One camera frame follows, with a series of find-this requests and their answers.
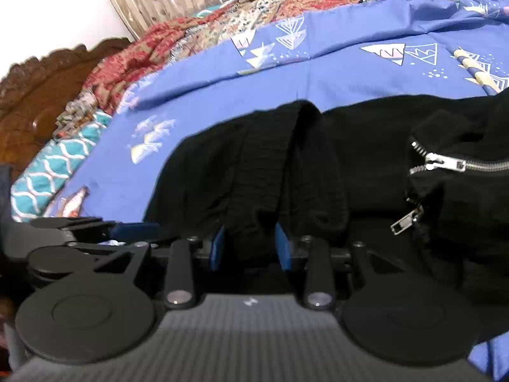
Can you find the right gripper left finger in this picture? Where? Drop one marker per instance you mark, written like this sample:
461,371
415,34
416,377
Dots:
185,256

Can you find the red patterned quilt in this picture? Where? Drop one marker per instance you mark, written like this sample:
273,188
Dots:
168,42

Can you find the carved wooden headboard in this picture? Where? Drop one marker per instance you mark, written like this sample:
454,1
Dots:
34,93

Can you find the blue printed bedsheet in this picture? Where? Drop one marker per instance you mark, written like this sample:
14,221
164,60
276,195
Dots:
332,58

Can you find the teal white patterned pillow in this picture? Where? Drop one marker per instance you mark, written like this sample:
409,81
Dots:
51,168

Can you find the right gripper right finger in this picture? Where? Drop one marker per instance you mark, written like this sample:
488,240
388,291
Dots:
314,256

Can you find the black pants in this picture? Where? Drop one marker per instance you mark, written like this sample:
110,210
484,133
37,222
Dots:
418,178

